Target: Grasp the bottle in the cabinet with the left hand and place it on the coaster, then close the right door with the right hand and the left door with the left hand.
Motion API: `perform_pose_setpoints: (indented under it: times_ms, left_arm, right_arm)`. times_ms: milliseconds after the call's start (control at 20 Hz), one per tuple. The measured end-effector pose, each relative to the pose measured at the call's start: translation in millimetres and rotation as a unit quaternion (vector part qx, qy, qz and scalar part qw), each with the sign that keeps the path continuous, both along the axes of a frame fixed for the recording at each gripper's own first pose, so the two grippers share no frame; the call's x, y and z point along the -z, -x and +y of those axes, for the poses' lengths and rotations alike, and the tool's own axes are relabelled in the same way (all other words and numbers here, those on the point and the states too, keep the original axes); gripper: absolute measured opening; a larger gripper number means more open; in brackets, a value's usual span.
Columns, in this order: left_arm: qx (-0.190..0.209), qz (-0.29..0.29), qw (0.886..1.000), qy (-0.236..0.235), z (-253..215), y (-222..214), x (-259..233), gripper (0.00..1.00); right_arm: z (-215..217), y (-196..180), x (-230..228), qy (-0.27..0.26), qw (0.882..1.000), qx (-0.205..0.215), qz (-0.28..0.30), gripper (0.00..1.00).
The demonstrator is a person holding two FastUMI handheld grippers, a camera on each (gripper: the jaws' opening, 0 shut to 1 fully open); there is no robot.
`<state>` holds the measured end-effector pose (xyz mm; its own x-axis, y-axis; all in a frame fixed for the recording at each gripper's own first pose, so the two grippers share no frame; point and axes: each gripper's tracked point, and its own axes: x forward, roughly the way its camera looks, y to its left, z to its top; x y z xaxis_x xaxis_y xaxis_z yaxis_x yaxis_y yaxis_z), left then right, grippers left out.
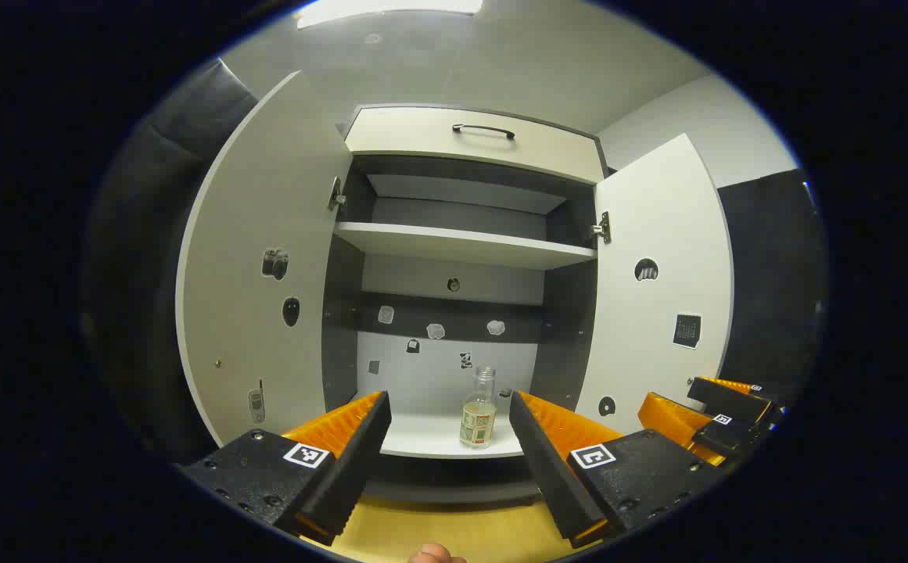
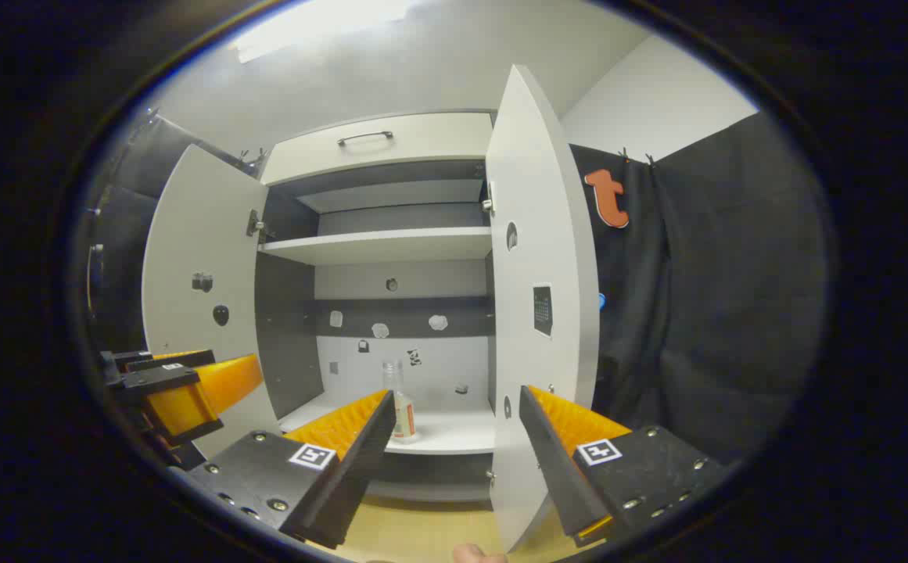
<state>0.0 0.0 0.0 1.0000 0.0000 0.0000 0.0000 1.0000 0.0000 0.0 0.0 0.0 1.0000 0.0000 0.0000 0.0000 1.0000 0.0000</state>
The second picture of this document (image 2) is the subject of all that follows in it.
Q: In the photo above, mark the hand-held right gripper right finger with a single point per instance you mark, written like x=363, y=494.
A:
x=555, y=469

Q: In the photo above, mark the white cabinet drawer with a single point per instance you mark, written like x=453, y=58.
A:
x=422, y=145

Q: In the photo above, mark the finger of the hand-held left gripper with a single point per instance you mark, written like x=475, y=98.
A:
x=160, y=378
x=180, y=360

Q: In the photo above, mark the white cabinet door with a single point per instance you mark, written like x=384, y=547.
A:
x=536, y=156
x=195, y=234

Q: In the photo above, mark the white and grey cabinet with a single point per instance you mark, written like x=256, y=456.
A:
x=289, y=328

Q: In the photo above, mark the metal door hinge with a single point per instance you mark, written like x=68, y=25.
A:
x=256, y=225
x=488, y=199

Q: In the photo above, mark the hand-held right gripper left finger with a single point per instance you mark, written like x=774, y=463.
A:
x=360, y=469

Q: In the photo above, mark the white cabinet shelf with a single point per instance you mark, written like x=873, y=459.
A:
x=454, y=434
x=391, y=195
x=379, y=245

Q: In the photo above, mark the clear glass bottle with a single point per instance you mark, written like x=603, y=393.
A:
x=403, y=418

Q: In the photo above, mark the black backdrop cloth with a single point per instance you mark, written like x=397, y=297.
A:
x=719, y=297

